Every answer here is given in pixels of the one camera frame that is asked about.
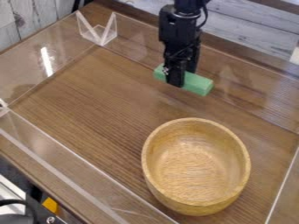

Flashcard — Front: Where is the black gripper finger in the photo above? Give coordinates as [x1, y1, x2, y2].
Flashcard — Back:
[163, 57, 187, 88]
[186, 45, 202, 73]

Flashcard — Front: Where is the clear acrylic corner bracket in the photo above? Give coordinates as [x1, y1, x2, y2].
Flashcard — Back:
[75, 11, 118, 46]

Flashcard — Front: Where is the clear acrylic tray wall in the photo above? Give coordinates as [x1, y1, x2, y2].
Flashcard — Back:
[0, 100, 179, 224]

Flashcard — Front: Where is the green rectangular block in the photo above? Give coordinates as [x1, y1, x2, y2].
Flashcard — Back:
[154, 64, 214, 96]

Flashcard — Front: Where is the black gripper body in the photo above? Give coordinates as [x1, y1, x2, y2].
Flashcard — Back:
[159, 4, 203, 60]

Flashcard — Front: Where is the black cable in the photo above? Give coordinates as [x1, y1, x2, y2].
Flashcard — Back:
[0, 199, 43, 224]

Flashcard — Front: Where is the brown wooden bowl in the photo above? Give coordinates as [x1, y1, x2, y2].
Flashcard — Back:
[142, 117, 251, 216]

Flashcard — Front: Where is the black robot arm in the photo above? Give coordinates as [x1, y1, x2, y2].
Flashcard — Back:
[159, 0, 210, 88]

